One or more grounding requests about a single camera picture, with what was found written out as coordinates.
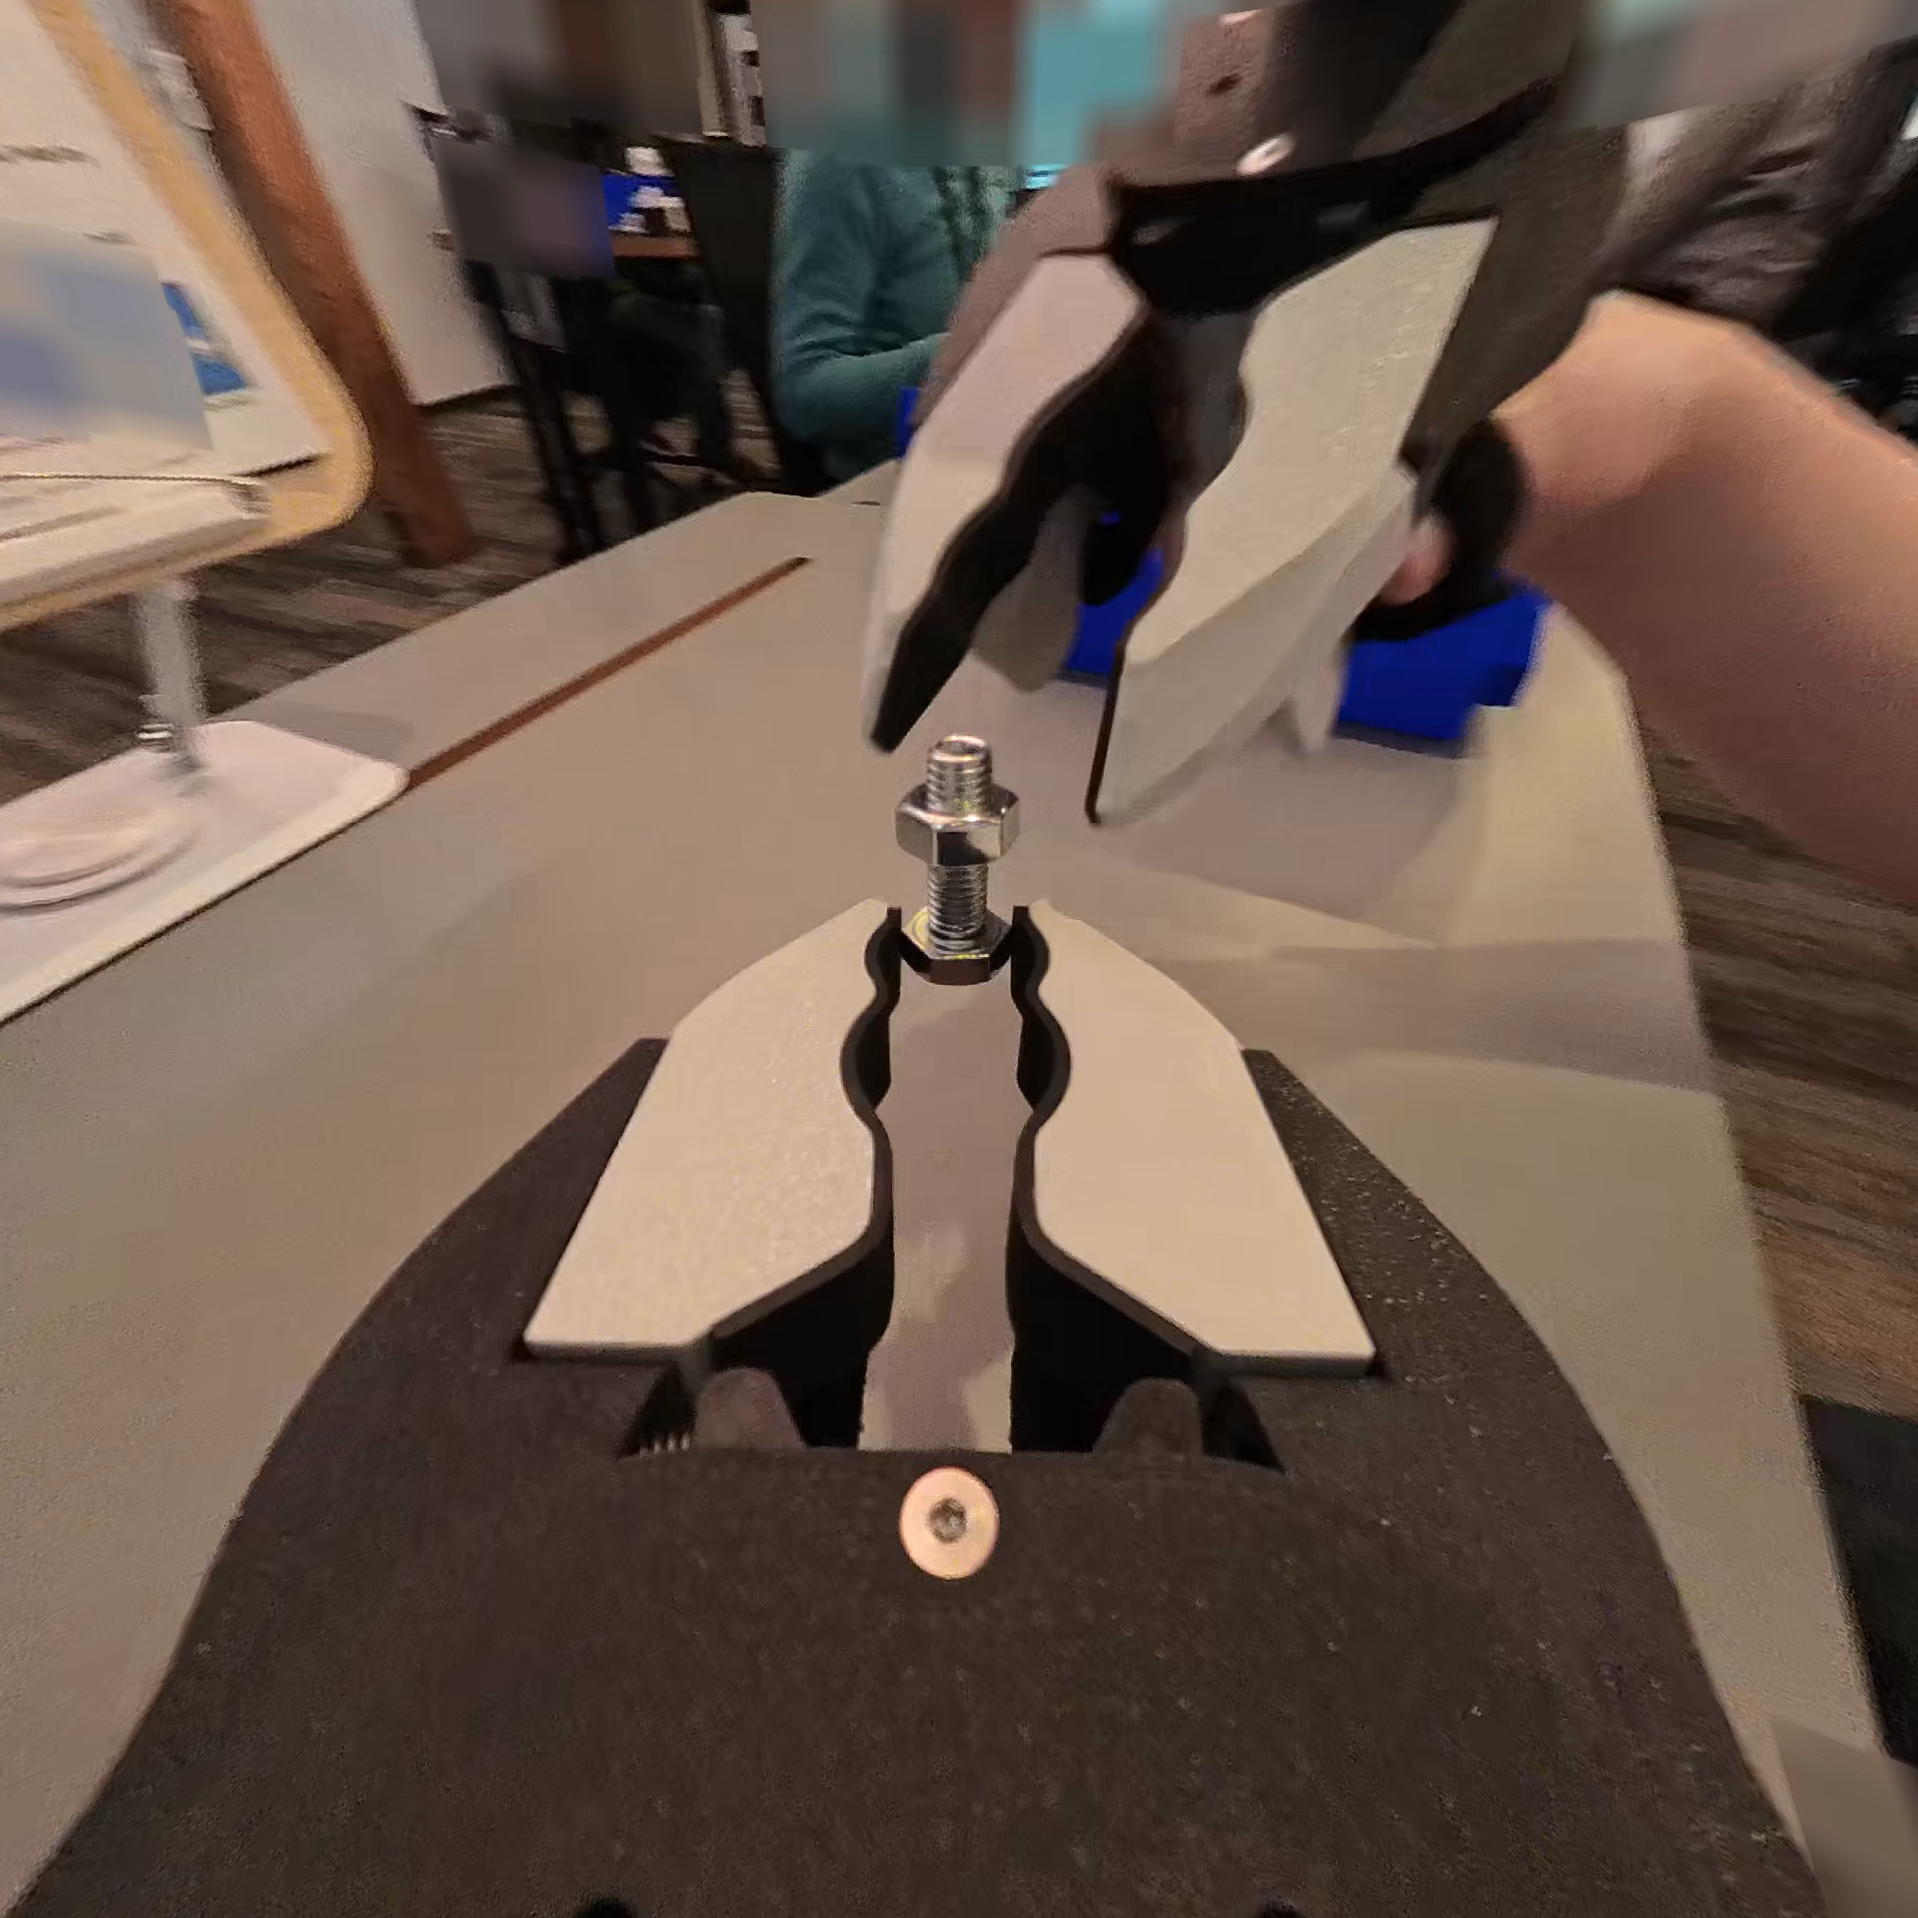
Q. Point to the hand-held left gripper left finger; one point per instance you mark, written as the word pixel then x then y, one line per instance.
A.
pixel 719 1199

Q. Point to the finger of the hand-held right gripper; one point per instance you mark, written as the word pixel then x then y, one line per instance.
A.
pixel 1335 448
pixel 1003 390

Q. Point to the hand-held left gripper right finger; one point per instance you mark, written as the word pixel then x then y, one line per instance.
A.
pixel 1200 1199

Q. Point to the silver hex bolt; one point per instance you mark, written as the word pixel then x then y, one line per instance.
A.
pixel 961 899

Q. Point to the silver hex nut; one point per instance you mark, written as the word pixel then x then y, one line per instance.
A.
pixel 961 820

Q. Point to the person's right forearm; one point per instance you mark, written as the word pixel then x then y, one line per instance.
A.
pixel 1801 660

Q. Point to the person's right hand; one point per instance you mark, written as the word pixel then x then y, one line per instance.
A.
pixel 1634 436

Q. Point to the black office chair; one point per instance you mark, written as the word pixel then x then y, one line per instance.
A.
pixel 719 301

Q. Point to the instruction poster board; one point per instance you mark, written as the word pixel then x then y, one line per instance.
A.
pixel 153 330

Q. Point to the metal frame stand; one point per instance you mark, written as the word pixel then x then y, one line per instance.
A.
pixel 526 330

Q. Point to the wooden support post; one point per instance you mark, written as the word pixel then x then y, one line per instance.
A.
pixel 332 301

